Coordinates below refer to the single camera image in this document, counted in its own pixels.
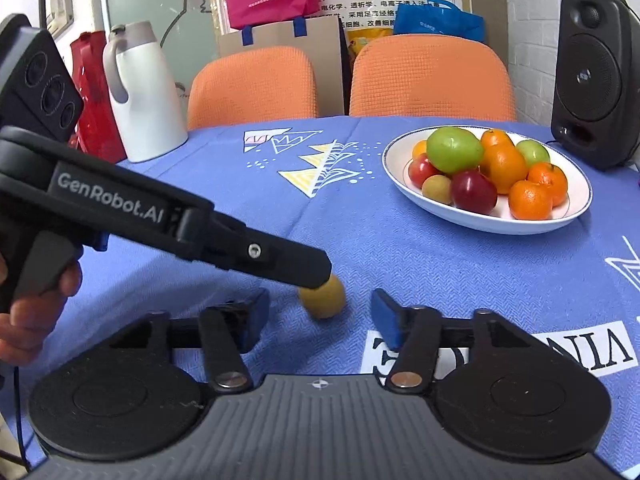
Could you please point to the small yellow-orange citrus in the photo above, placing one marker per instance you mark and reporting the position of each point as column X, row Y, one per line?
column 419, row 150

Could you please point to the dark red apple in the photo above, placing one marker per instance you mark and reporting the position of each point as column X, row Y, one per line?
column 472, row 192

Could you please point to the brown longan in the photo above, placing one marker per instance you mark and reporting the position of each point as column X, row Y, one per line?
column 325, row 305

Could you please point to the cardboard box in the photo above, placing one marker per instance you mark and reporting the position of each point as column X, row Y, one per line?
column 280, row 37

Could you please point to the small mandarin orange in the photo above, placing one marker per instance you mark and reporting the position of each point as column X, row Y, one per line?
column 550, row 177

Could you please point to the person's left hand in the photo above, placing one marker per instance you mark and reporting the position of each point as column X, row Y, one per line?
column 35, row 325

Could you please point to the small red-yellow plum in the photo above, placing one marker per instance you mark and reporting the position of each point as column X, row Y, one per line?
column 436, row 190

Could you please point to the white plate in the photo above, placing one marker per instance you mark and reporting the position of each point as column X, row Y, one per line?
column 395, row 160

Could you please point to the red thermos jug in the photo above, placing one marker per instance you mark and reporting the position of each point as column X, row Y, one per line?
column 92, row 110

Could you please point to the white thermos jug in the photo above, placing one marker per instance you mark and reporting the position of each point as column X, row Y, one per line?
column 150, row 115

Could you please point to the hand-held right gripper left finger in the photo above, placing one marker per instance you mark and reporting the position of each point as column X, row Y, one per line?
column 255, row 317

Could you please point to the blue printed tablecloth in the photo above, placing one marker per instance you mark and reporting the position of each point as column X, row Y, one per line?
column 450, row 270

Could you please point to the large green apple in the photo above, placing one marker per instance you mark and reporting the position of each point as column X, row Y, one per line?
column 452, row 150

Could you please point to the small green apple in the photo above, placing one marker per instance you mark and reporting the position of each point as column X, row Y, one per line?
column 532, row 151

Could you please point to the orange chair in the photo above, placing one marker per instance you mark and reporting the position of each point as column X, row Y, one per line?
column 250, row 85
column 430, row 75

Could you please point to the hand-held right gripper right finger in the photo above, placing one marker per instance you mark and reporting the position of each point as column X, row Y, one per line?
column 385, row 320

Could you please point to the black speaker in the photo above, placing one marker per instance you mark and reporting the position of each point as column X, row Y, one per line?
column 595, row 80

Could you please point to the large orange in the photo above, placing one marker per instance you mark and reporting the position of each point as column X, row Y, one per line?
column 530, row 201
column 502, row 167

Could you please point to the yellow snack bag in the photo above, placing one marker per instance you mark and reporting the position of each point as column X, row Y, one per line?
column 365, row 37

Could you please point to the blue bag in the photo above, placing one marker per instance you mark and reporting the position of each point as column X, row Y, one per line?
column 440, row 22

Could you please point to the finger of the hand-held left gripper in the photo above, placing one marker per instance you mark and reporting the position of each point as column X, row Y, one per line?
column 280, row 260

